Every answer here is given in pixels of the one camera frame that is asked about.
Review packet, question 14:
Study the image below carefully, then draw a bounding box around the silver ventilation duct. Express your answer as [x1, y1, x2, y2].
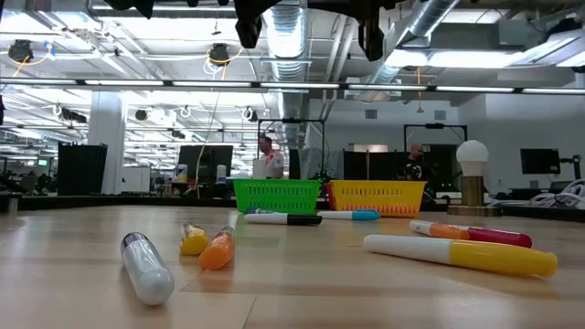
[264, 4, 312, 122]

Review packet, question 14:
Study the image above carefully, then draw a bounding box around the black partition panel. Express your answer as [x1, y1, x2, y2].
[342, 144, 458, 193]
[58, 143, 109, 196]

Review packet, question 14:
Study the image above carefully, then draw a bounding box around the person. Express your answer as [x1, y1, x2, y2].
[396, 142, 433, 182]
[258, 135, 286, 180]

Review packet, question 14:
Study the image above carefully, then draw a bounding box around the purple white marker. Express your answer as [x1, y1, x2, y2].
[120, 231, 176, 306]

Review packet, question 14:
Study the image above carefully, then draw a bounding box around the yellow plastic basket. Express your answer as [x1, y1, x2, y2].
[328, 179, 427, 218]

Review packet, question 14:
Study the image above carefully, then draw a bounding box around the yellow white marker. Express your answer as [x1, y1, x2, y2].
[179, 222, 210, 257]
[363, 234, 559, 279]

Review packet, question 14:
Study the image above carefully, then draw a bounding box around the brass lamp with white bulb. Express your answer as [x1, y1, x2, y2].
[447, 139, 503, 218]

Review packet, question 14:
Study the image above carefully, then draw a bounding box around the black ceiling camera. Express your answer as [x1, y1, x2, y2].
[207, 43, 232, 68]
[8, 38, 36, 63]

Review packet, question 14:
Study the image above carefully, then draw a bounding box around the green plastic basket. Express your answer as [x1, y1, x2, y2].
[232, 178, 323, 215]

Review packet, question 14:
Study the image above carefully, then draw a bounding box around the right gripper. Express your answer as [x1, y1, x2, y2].
[305, 0, 399, 63]

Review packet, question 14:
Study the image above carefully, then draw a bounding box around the black capped white marker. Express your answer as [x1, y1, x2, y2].
[244, 212, 324, 227]

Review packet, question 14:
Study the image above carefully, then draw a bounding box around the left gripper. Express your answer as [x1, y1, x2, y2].
[232, 0, 280, 49]

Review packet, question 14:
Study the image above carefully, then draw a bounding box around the black stand frame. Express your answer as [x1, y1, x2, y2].
[256, 117, 326, 180]
[402, 122, 468, 154]

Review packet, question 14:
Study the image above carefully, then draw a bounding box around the rig light bar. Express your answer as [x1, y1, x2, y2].
[0, 78, 585, 96]

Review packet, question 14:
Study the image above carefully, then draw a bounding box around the thin red marker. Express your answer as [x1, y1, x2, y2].
[465, 226, 534, 249]

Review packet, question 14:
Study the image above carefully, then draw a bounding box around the light blue capped marker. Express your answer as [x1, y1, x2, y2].
[317, 208, 381, 222]

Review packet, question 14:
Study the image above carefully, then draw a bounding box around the white pillar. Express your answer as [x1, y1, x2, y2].
[87, 93, 127, 196]

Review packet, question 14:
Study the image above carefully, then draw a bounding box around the white lamp cable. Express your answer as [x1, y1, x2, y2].
[486, 178, 585, 210]

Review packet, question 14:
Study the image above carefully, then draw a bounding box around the orange white marker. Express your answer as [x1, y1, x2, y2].
[198, 226, 237, 271]
[409, 219, 471, 241]

